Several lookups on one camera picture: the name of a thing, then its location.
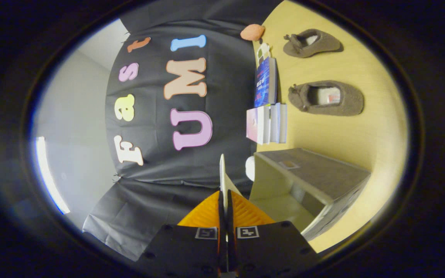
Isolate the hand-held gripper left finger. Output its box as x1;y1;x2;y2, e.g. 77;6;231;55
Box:
136;190;227;276

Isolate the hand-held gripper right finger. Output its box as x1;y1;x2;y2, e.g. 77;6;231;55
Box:
227;190;320;276

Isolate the grey fabric storage box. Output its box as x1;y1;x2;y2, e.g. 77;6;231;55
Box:
249;148;371;242

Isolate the brown fuzzy shoe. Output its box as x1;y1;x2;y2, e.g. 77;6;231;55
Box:
288;80;365;117
283;29;343;59

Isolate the white plush toy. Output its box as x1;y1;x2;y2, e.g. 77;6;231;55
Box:
245;156;256;182

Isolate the white book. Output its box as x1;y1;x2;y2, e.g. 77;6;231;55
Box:
270;103;281;144

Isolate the pale blue book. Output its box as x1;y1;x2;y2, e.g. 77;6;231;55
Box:
280;103;288;144

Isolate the pink cover book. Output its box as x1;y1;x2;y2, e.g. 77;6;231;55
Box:
246;104;272;145

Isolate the blue cover book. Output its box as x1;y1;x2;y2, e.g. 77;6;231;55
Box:
254;57;278;108

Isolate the black backdrop cloth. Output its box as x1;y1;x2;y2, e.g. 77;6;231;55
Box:
83;0;285;261

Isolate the white green paper tag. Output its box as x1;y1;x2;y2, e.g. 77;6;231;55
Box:
257;42;272;59

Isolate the orange plush toy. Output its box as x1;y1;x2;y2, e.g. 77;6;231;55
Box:
240;24;265;42

